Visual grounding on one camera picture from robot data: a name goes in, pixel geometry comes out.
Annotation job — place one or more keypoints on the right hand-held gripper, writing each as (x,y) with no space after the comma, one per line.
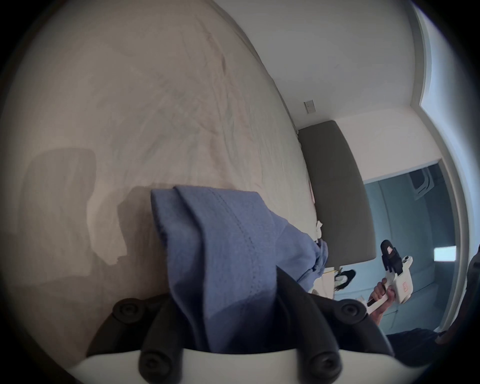
(403,281)

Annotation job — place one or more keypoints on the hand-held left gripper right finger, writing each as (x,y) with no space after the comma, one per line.
(350,310)

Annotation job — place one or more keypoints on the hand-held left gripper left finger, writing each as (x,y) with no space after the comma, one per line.
(129,311)

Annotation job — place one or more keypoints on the blue shirt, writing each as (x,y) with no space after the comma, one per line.
(225,243)

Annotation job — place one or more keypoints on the person's right forearm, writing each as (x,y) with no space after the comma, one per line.
(378,317)

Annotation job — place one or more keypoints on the person's right hand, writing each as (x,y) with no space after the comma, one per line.
(380,294)

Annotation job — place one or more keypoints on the black and white shoe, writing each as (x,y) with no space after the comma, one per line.
(345,279)

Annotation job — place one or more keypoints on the person's body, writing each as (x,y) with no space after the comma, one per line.
(412,347)

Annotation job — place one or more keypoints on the grey padded headboard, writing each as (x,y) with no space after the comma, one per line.
(333,187)

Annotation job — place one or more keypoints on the bed with beige sheet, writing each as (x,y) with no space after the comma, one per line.
(150,93)

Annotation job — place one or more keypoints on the white wall socket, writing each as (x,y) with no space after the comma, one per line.
(309,106)

